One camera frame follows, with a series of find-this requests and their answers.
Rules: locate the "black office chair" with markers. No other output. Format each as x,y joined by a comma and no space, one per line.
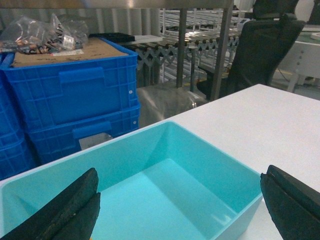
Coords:
263,43

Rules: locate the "blue crate upper right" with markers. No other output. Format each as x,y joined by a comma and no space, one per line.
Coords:
53,90

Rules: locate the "blue crate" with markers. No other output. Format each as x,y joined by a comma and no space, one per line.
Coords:
10,129
53,143
53,90
15,159

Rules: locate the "brown cardboard sheet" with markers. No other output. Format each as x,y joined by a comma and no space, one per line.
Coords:
67,53

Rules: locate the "teal plastic box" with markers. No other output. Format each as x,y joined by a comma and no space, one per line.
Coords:
158,183

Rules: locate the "blue crate lower middle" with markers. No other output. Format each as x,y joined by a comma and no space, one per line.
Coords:
15,159

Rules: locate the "blue crate upper middle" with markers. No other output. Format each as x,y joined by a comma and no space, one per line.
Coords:
10,129

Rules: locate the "clear bag of parts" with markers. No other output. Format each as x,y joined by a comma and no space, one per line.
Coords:
34,37

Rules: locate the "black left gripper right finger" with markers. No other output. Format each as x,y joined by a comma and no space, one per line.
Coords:
294,207

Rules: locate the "blue crate lower right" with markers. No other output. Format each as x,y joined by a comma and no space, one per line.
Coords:
53,143

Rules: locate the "expandable roller conveyor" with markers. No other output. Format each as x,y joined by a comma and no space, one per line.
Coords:
159,51

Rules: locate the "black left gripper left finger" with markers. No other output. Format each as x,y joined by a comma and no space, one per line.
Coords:
71,215

